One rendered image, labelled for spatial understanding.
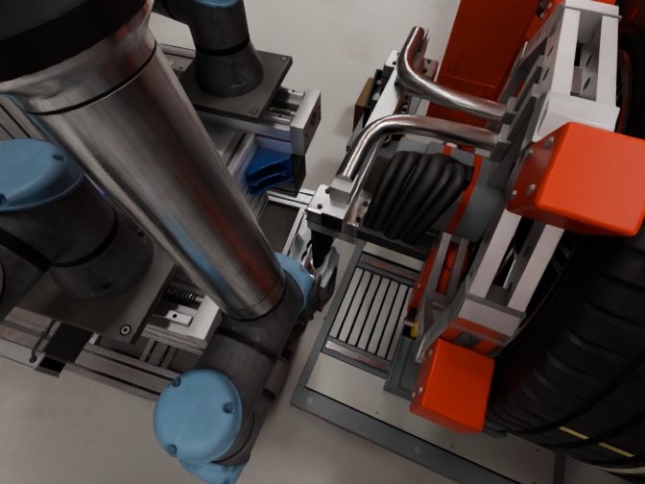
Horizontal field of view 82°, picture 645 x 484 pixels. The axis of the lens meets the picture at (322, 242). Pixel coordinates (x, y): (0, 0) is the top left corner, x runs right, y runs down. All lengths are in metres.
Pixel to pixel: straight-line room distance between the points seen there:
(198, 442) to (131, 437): 1.13
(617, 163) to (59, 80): 0.35
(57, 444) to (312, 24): 2.51
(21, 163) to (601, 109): 0.61
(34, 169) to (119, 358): 0.87
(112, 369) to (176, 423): 0.94
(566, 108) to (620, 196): 0.12
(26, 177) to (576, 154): 0.53
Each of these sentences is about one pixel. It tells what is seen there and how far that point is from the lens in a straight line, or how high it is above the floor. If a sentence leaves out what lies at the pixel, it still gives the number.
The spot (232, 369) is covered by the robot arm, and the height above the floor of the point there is 0.99.
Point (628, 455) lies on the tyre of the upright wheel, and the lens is 0.56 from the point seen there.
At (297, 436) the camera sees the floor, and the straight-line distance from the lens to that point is 1.36.
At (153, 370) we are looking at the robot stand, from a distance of 1.26.
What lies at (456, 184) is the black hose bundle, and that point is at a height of 1.04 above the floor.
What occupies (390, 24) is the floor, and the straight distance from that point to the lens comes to 2.81.
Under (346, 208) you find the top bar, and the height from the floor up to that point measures 0.98.
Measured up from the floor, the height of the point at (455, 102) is 1.01.
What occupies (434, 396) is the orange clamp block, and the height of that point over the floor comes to 0.89.
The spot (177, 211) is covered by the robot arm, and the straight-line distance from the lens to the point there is 0.25.
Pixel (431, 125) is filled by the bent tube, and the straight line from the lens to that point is 0.54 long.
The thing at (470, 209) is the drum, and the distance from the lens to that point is 0.62.
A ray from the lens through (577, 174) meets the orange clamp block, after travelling 0.34.
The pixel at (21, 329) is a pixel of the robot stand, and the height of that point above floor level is 0.72.
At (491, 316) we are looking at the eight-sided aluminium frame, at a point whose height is 0.97.
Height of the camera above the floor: 1.36
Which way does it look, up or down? 60 degrees down
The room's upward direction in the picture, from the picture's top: straight up
